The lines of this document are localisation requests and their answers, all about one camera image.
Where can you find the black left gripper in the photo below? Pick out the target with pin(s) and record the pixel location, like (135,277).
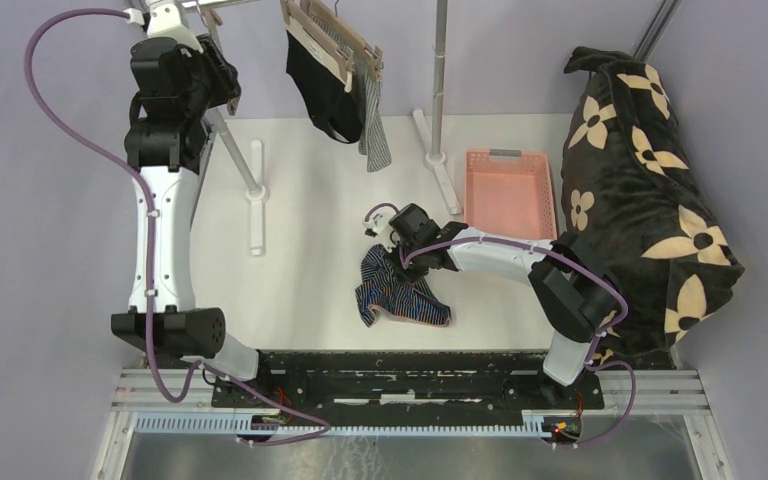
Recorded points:
(224,75)

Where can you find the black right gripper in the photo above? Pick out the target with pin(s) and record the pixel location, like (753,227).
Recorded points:
(418,273)

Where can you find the dark striped underwear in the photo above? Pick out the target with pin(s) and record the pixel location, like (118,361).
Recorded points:
(383,291)

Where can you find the wooden clip hanger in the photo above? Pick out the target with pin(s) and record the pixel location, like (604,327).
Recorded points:
(344,35)
(212,21)
(320,45)

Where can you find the black underwear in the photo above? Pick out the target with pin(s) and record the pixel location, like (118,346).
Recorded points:
(330,109)

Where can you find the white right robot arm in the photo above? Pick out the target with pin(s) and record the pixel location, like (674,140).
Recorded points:
(575,288)

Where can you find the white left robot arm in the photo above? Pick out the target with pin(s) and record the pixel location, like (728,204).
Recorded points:
(169,136)

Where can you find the grey striped underwear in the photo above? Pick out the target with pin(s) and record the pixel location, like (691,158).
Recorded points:
(367,78)

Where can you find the silver clothes rack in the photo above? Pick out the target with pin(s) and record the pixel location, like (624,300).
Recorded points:
(430,131)

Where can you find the pink plastic basket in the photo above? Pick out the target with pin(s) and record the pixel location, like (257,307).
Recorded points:
(510,193)

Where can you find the black floral blanket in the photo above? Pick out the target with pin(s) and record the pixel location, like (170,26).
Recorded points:
(629,192)

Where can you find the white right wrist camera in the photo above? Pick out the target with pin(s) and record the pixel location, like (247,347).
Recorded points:
(379,228)

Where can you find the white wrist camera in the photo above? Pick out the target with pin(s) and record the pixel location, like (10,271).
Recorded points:
(167,18)
(379,228)

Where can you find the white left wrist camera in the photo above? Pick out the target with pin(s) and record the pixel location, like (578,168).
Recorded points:
(167,18)

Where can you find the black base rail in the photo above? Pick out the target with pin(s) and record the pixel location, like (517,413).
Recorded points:
(405,389)

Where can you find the white cable duct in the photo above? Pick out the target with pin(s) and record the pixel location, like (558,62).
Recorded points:
(253,424)

